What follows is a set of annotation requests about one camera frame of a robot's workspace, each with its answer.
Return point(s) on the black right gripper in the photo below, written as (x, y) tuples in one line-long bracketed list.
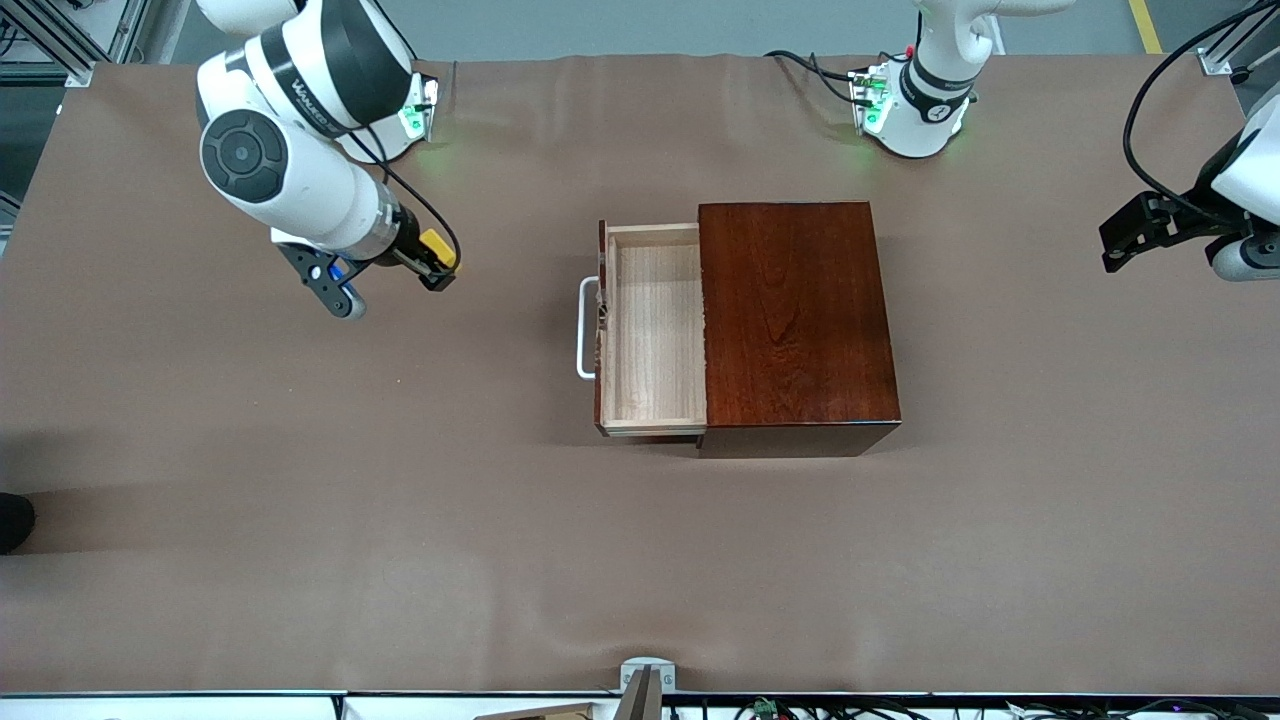
[(406, 243)]

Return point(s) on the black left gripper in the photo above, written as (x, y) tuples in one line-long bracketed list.
[(1187, 217)]

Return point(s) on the yellow wooden block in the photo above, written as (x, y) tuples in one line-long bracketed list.
[(440, 248)]

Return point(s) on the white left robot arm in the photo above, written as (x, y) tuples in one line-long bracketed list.
[(915, 130)]

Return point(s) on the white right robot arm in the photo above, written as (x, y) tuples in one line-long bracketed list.
[(310, 190)]

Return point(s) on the brown table cover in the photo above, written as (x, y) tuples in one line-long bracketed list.
[(500, 500)]

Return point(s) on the dark brown wooden cabinet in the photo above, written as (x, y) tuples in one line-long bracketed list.
[(800, 320)]

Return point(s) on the brown board piece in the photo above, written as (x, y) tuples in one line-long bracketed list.
[(540, 713)]

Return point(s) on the black round object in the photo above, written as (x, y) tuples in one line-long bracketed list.
[(14, 522)]

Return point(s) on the aluminium frame profile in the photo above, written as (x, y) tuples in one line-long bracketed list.
[(1225, 55), (50, 40)]

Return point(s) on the grey metal mount bracket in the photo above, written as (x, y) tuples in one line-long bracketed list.
[(645, 685)]

